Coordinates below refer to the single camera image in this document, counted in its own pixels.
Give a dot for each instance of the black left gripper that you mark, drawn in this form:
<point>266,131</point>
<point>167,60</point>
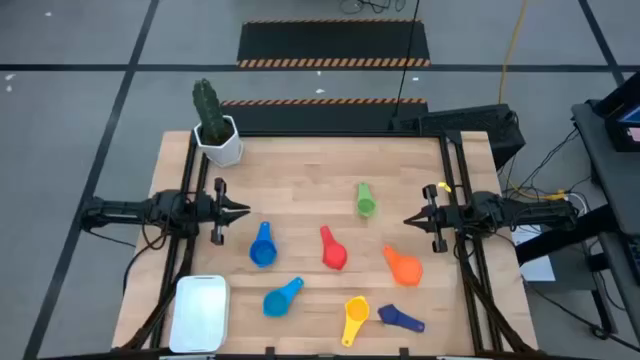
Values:
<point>218,210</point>

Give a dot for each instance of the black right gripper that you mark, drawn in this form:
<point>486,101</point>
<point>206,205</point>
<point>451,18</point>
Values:
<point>450,220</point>

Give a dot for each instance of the royal blue measuring cup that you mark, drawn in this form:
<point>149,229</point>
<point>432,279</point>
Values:
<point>262,252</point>

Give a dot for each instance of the orange measuring cup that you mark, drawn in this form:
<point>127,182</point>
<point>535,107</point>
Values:
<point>406,271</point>

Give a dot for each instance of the green measuring cup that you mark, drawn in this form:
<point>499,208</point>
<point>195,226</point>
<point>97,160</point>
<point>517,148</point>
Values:
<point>366,205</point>

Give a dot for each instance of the red measuring cup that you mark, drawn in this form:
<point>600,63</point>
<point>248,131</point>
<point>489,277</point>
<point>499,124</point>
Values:
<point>335,256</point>

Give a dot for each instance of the navy blue measuring cup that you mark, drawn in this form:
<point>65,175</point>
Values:
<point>395,315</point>

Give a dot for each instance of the light blue measuring cup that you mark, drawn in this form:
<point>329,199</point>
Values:
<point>275,304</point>

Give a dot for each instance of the yellow measuring cup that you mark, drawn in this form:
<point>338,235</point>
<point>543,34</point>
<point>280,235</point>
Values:
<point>357,310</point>

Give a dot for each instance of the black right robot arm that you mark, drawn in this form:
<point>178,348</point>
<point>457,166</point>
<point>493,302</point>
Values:
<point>530,212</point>

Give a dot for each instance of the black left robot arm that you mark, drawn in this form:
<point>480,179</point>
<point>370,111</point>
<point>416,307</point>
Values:
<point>125,210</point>

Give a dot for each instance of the white plastic basket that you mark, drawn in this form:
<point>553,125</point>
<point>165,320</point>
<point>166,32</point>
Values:
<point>200,315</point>

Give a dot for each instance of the yellow tag on gripper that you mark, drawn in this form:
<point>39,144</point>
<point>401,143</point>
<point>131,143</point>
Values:
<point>444,187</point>

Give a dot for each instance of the white hexagonal plant pot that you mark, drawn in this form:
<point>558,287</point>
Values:
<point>227,152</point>

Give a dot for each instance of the green cactus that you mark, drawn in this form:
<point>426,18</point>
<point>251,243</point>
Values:
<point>209,110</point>

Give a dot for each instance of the black computer case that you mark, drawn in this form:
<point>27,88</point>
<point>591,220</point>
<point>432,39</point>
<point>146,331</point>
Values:
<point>470,127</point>

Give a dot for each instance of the white paper sheet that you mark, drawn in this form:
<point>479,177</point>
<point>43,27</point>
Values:
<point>540,270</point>

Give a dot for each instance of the black side desk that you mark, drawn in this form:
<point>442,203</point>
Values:
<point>617,190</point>

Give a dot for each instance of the black monitor with lit screen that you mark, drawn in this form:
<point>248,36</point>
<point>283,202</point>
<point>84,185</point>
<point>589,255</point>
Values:
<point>620,135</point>

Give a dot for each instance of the black aluminium table frame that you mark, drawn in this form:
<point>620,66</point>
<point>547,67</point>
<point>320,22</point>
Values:
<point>300,134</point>

